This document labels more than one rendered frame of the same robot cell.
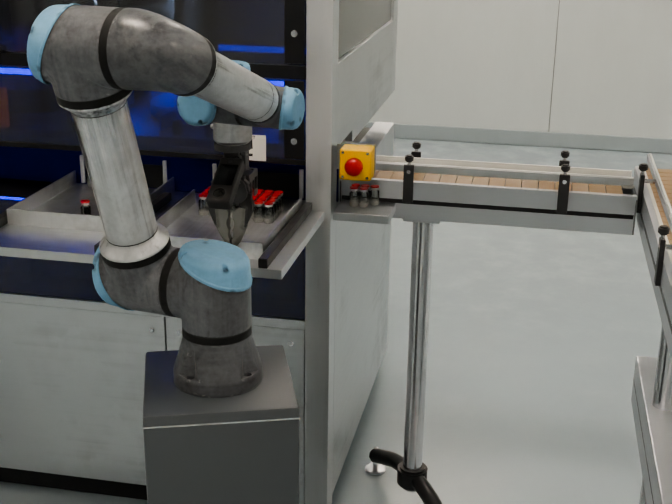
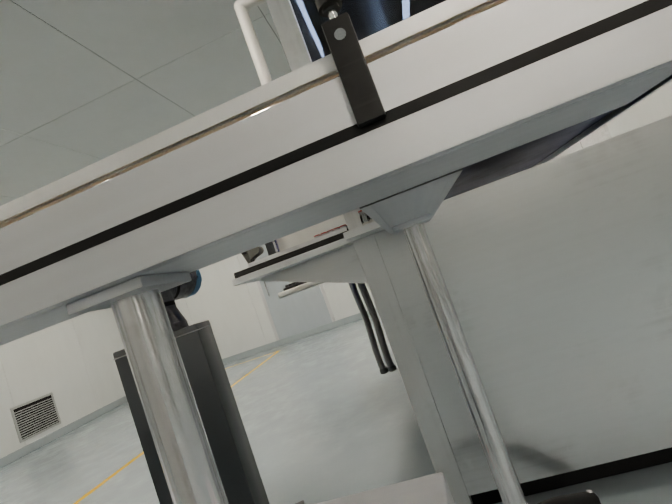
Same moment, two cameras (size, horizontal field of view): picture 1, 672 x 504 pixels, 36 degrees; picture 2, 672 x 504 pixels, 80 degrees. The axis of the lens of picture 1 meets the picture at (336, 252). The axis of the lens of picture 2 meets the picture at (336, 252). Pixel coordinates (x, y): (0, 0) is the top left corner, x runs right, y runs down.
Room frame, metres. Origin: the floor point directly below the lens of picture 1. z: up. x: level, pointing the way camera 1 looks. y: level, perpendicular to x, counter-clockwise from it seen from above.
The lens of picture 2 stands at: (2.18, -1.15, 0.78)
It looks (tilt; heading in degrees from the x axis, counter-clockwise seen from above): 4 degrees up; 89
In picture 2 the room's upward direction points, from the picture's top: 20 degrees counter-clockwise
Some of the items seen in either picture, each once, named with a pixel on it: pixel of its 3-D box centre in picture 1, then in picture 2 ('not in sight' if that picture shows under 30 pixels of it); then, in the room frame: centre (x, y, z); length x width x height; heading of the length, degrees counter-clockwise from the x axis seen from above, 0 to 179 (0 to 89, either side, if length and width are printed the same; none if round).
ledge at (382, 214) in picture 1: (366, 209); (371, 228); (2.32, -0.07, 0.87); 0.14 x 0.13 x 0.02; 169
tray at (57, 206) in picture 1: (95, 199); not in sight; (2.28, 0.56, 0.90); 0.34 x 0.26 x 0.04; 169
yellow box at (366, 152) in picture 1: (357, 161); not in sight; (2.28, -0.05, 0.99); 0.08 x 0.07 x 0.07; 169
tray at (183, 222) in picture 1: (225, 221); (307, 250); (2.12, 0.24, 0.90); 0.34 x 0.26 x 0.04; 169
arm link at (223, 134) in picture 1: (231, 131); not in sight; (1.95, 0.21, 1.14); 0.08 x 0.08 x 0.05
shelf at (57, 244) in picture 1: (155, 225); (326, 255); (2.17, 0.40, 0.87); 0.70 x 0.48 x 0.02; 79
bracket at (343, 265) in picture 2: not in sight; (315, 279); (2.12, 0.16, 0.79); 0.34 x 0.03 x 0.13; 169
